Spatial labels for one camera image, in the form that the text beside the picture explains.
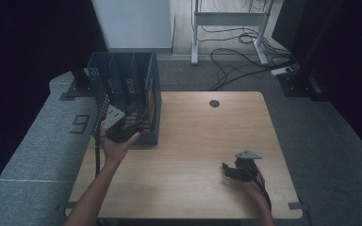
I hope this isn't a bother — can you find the white metal desk frame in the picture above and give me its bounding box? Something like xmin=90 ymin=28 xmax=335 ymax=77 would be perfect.
xmin=190 ymin=0 xmax=276 ymax=66

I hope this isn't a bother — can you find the white power strip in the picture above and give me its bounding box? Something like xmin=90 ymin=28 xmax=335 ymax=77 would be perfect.
xmin=271 ymin=66 xmax=294 ymax=77

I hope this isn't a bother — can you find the person's left hand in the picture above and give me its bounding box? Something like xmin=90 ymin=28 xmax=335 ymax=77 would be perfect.
xmin=99 ymin=121 xmax=141 ymax=167

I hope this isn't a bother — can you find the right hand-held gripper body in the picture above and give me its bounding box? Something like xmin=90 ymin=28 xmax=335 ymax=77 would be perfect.
xmin=231 ymin=149 xmax=263 ymax=183

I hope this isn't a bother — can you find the right hand-held gripper black cable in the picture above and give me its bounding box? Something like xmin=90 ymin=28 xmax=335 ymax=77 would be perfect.
xmin=247 ymin=169 xmax=273 ymax=212

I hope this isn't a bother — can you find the blue plastic file rack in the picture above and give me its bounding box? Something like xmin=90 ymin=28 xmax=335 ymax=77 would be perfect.
xmin=87 ymin=51 xmax=162 ymax=147

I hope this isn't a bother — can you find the black metal stand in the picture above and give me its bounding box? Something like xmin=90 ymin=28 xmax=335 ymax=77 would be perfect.
xmin=277 ymin=0 xmax=347 ymax=102
xmin=58 ymin=59 xmax=94 ymax=102

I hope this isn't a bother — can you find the white board panel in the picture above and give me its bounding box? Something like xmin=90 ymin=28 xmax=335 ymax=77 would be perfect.
xmin=91 ymin=0 xmax=174 ymax=52

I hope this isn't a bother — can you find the left hand-held gripper black cable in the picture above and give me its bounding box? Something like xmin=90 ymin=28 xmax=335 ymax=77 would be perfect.
xmin=94 ymin=134 xmax=104 ymax=177

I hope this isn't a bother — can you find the person's right hand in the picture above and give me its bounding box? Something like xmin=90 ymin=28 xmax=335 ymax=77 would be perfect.
xmin=242 ymin=172 xmax=267 ymax=205

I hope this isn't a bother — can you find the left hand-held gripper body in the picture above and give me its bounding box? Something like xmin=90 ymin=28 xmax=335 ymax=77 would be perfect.
xmin=103 ymin=105 xmax=140 ymax=144

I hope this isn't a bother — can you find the dark curtain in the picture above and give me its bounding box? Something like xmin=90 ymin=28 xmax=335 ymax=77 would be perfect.
xmin=0 ymin=0 xmax=108 ymax=205
xmin=271 ymin=0 xmax=362 ymax=169

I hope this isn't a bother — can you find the tangle of black floor cables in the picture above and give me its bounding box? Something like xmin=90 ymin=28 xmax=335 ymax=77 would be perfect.
xmin=197 ymin=0 xmax=296 ymax=92

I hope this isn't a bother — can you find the hand-held gripper black cable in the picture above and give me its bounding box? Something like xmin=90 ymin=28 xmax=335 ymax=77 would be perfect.
xmin=247 ymin=169 xmax=273 ymax=212
xmin=94 ymin=134 xmax=104 ymax=177

